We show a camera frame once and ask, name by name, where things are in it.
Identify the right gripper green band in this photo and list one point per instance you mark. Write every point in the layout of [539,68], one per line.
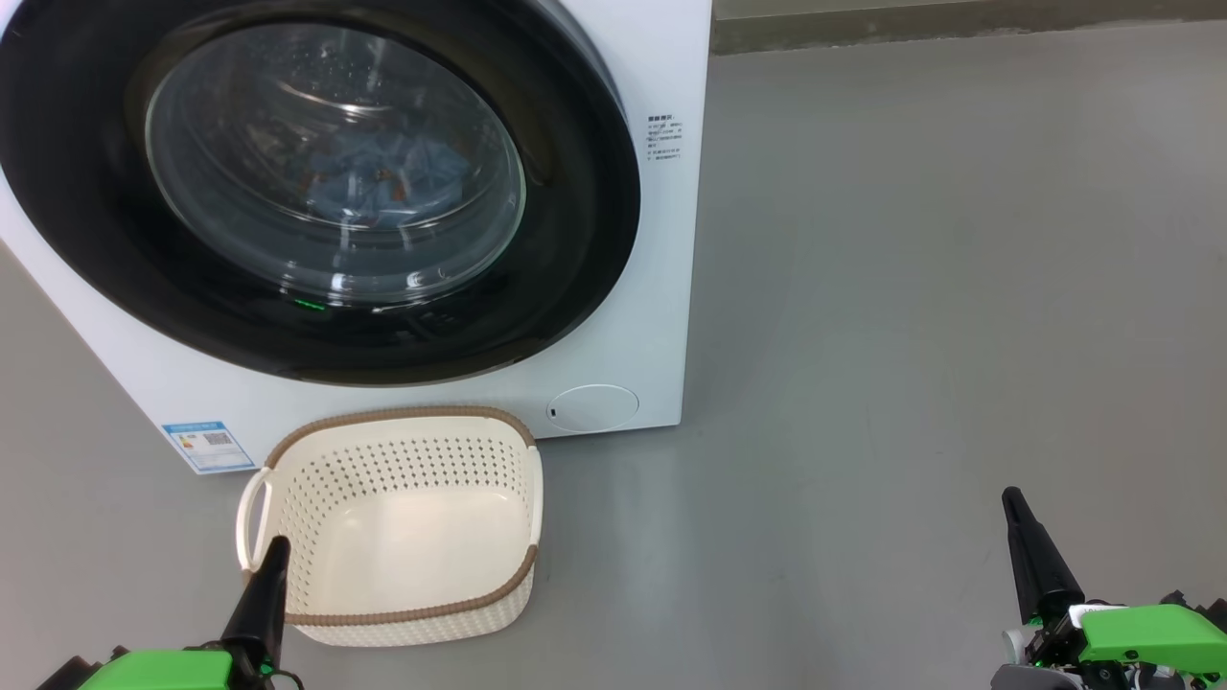
[1150,637]

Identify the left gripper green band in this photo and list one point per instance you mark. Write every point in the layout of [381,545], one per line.
[173,671]

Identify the blue bear-print garment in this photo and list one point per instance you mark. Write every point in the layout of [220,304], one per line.
[364,196]

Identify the black round glass washer door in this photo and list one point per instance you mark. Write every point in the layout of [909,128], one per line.
[96,192]

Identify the blue garment with cream lining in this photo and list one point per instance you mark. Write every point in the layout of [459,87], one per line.
[427,158]

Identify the cream perforated laundry basket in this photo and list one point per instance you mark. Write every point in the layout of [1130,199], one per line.
[412,537]

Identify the white front-load washing machine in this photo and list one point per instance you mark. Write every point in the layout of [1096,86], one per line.
[661,287]

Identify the blue white energy label sticker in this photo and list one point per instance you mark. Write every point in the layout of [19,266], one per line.
[209,447]

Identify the round white filter cover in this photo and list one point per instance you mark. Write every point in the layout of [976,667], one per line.
[592,408]

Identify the grey baseboard strip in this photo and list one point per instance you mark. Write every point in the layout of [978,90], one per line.
[959,24]

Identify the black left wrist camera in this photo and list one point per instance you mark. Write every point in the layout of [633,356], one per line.
[67,676]

